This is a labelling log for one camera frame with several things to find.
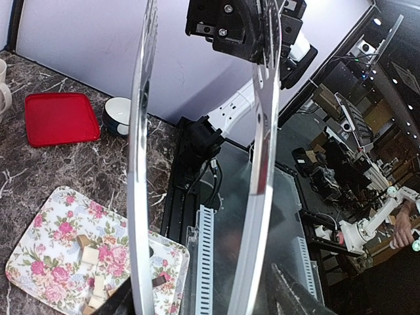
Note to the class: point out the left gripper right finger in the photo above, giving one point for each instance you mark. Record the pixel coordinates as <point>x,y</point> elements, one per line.
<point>287,296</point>

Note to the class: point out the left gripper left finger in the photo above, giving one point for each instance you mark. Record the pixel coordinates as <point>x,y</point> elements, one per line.
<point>120,303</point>

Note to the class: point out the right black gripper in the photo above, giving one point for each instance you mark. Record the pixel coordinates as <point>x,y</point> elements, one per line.
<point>237,28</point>

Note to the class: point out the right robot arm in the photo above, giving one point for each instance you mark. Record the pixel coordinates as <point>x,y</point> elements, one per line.
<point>203,138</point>

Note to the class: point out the caramel chocolate lower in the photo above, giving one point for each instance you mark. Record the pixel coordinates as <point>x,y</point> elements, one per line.
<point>110,292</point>

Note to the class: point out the caramel chocolate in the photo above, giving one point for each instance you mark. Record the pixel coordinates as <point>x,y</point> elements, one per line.
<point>88,310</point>
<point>83,241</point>
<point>110,292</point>

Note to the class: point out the white chocolate left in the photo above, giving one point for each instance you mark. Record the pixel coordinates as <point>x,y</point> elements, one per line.
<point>95,302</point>

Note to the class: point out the white chocolate bar middle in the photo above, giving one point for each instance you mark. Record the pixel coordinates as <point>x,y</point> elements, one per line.
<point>98,289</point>

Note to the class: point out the caramel chocolate left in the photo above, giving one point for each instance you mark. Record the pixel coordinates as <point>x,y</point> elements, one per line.
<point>88,310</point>

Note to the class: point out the white chocolate cube upper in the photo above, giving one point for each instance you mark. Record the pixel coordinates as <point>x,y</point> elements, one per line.
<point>90,255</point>

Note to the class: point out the caramel chocolate upper right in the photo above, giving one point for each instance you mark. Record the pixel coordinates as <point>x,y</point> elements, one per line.
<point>83,241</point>

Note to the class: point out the floral rectangular tray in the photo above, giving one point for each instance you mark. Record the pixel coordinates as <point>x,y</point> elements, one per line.
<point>46,263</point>

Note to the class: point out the white and dark bowl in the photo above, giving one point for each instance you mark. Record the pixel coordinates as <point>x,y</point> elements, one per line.
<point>116,115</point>

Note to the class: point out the red box lid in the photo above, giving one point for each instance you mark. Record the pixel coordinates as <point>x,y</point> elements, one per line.
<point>60,118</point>

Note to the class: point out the white ceramic mug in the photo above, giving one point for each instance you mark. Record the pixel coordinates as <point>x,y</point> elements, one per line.
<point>6,96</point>

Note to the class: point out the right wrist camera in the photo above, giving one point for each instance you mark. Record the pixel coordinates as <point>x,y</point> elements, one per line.
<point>300,56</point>

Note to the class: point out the white slotted cable duct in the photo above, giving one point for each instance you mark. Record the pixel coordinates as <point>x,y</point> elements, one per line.
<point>204,280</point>

